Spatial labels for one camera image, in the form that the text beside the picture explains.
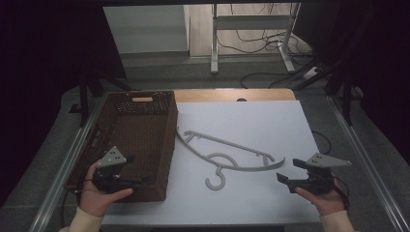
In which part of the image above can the person's left hand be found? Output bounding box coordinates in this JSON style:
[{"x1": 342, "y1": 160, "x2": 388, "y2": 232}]
[{"x1": 78, "y1": 159, "x2": 134, "y2": 218}]

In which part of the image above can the metal rail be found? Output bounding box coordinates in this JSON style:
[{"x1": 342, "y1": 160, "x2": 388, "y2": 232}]
[
  {"x1": 28, "y1": 96, "x2": 107, "y2": 232},
  {"x1": 328, "y1": 96, "x2": 410, "y2": 232}
]

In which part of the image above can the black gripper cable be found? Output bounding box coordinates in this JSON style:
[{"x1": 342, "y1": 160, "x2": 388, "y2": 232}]
[
  {"x1": 60, "y1": 156, "x2": 101, "y2": 228},
  {"x1": 332, "y1": 175, "x2": 351, "y2": 212}
]

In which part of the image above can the tangle of black cables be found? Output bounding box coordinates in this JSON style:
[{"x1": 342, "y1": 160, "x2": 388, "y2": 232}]
[{"x1": 216, "y1": 3, "x2": 323, "y2": 90}]

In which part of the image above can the black stand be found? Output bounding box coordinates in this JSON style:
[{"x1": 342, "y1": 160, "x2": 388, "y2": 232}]
[
  {"x1": 324, "y1": 61, "x2": 366, "y2": 128},
  {"x1": 69, "y1": 63, "x2": 133, "y2": 128}
]

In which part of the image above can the person's right hand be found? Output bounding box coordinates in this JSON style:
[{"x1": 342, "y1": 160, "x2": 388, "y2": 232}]
[{"x1": 294, "y1": 178, "x2": 348, "y2": 218}]

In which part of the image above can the white metal desk frame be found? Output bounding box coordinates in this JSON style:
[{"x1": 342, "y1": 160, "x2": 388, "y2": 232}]
[{"x1": 210, "y1": 2, "x2": 302, "y2": 75}]

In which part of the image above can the white cabinet panel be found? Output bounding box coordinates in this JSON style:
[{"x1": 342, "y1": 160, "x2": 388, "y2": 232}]
[{"x1": 102, "y1": 4, "x2": 190, "y2": 55}]

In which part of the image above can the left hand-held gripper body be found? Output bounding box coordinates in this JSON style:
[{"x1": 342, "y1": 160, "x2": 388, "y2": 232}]
[{"x1": 92, "y1": 146, "x2": 131, "y2": 194}]

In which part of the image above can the white power strip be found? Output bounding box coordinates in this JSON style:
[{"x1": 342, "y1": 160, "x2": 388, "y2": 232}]
[{"x1": 302, "y1": 66, "x2": 321, "y2": 80}]

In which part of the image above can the grey plastic clothes hanger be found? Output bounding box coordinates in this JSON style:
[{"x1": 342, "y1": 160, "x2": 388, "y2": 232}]
[{"x1": 176, "y1": 127, "x2": 286, "y2": 191}]

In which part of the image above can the black floor cable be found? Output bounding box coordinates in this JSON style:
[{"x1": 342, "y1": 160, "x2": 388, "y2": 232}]
[{"x1": 310, "y1": 130, "x2": 334, "y2": 156}]

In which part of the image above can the white board sheet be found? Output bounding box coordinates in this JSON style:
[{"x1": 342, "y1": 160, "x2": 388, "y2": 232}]
[{"x1": 102, "y1": 100, "x2": 322, "y2": 225}]

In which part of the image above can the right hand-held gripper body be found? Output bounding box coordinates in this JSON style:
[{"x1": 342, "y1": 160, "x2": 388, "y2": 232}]
[{"x1": 287, "y1": 152, "x2": 353, "y2": 196}]

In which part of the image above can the brown woven basket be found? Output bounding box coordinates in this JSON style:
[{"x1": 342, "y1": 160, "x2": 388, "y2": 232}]
[{"x1": 64, "y1": 90, "x2": 179, "y2": 204}]

